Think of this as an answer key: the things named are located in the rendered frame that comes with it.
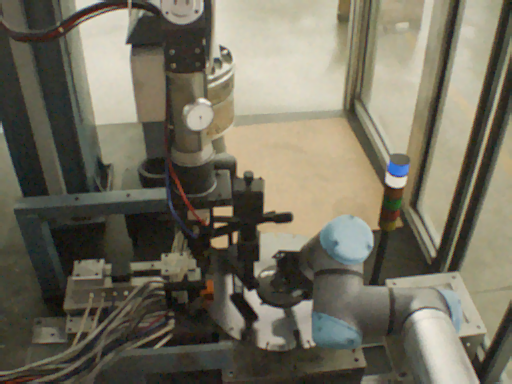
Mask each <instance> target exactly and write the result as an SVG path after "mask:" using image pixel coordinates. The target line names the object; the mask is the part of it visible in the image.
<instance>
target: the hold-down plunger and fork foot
mask: <svg viewBox="0 0 512 384"><path fill-rule="evenodd" d="M228 266H229V267H230V269H231V270H232V285H234V286H235V276H236V277H237V278H238V280H239V281H240V283H241V284H242V286H244V287H245V288H246V290H247V291H248V292H251V291H253V290H254V289H257V288H259V280H258V279H257V278H256V277H255V275H254V262H240V261H237V256H234V257H233V258H230V259H228Z"/></svg>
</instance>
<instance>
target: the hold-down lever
mask: <svg viewBox="0 0 512 384"><path fill-rule="evenodd" d="M293 220H294V214H293V213H292V212H290V211H288V212H278V213H274V215H273V216H264V217H254V218H248V219H247V222H248V224H257V223H267V222H274V223H275V224H281V223H291V222H293Z"/></svg>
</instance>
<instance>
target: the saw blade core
mask: <svg viewBox="0 0 512 384"><path fill-rule="evenodd" d="M276 237H277V238H275V233H266V234H261V242H260V261H259V262H254V275H255V277H257V275H258V273H259V272H261V271H262V270H263V269H265V268H267V267H269V266H272V265H275V264H276V262H275V259H274V258H272V256H273V255H274V254H275V253H276V252H277V251H278V250H288V251H289V250H290V251H299V250H300V249H301V247H302V246H303V245H304V244H305V243H306V242H307V241H308V240H309V239H310V238H311V237H306V236H302V235H298V234H294V239H293V234H292V233H276ZM227 250H228V251H229V252H231V253H229V252H228V251H227ZM234 256H237V251H236V242H235V243H233V244H232V245H231V246H229V247H228V248H226V250H224V251H223V252H221V253H220V254H219V255H217V256H216V257H215V261H213V262H212V264H211V266H210V267H209V269H208V272H207V273H206V275H205V279H204V280H207V281H213V288H214V293H211V294H203V296H204V302H205V304H207V305H206V307H207V309H208V311H209V313H210V315H211V317H213V319H214V318H216V319H214V320H215V322H216V323H217V324H218V325H219V326H220V327H221V328H223V330H224V331H225V332H228V331H229V330H230V329H231V328H233V329H231V330H230V331H229V332H228V334H229V335H231V336H232V337H234V338H237V339H239V341H241V342H244V343H245V341H246V340H247V338H250V339H248V340H247V342H246V344H248V345H251V346H254V347H260V348H264V349H266V347H267V343H269V344H268V350H276V351H288V346H287V344H289V345H290V346H289V349H290V351H294V350H301V349H306V348H309V347H310V346H311V347H313V346H316V344H315V343H313V341H312V339H311V331H312V317H311V313H312V305H313V299H312V300H311V301H310V302H306V301H302V300H301V301H300V302H298V303H296V304H294V305H290V306H283V307H282V306H274V305H271V304H270V303H268V302H266V301H264V300H263V299H262V298H260V297H259V296H258V294H257V292H256V289H254V290H253V291H251V292H248V291H247V290H246V288H245V287H244V286H242V284H241V285H235V286H234V285H232V270H231V269H230V267H229V266H228V259H230V258H233V257H234ZM216 261H217V262H220V263H217V262H216ZM210 274H214V275H210ZM211 302H213V304H209V303H211ZM219 316H221V318H218V317H219ZM307 341H309V343H307ZM309 344H310V346H309Z"/></svg>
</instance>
